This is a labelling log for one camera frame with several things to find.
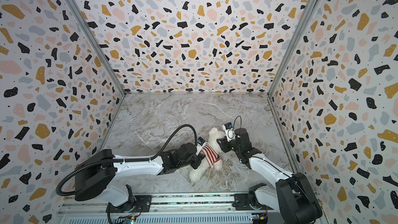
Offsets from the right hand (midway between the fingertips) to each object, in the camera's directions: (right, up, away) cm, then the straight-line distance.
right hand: (221, 136), depth 86 cm
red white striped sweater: (-6, -10, -4) cm, 12 cm away
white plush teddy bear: (-5, -3, -1) cm, 6 cm away
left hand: (-8, -8, -5) cm, 12 cm away
